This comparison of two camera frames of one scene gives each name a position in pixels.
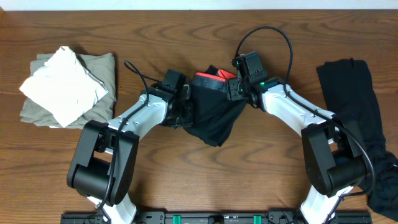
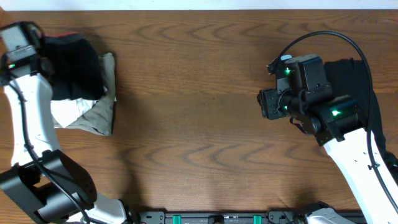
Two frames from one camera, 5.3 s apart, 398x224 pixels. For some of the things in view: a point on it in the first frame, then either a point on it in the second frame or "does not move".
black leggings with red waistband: [213, 114] to [74, 66]
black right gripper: [232, 87] to [267, 98]
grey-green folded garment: [102, 65] does not move
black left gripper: [189, 118] to [49, 63]
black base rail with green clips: [212, 216] does not move
